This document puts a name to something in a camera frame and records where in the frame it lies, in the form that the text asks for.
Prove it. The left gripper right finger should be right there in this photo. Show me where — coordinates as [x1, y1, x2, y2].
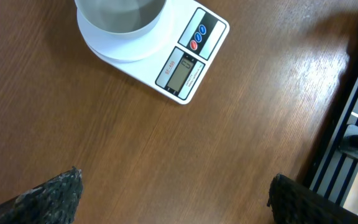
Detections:
[267, 174, 358, 224]

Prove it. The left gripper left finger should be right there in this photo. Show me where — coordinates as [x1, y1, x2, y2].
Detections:
[0, 167, 83, 224]

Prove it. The white digital kitchen scale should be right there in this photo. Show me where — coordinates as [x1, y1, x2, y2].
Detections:
[76, 0, 230, 105]

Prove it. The white round bowl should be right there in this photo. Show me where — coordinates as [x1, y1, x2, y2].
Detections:
[75, 0, 168, 38]

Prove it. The aluminium frame rail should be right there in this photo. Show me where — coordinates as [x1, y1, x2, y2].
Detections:
[302, 56, 358, 215]

